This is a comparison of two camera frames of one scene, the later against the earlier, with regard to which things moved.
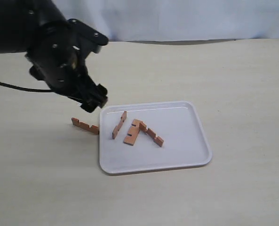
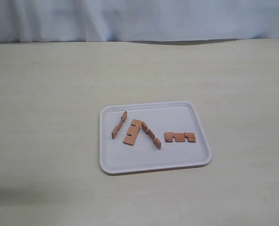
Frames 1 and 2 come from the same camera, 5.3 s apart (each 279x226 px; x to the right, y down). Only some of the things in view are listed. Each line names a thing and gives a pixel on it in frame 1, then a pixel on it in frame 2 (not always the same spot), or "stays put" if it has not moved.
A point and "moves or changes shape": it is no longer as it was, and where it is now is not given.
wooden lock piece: x=157 y=140 moves or changes shape
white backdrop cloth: x=153 y=20 stays put
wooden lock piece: x=131 y=138 stays put
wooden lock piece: x=117 y=127 stays put
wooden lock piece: x=92 y=128 → x=179 y=137
